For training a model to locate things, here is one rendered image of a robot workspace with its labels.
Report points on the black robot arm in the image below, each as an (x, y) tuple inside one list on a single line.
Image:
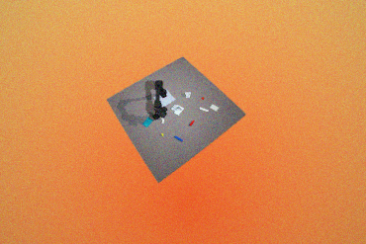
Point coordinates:
[(159, 91)]

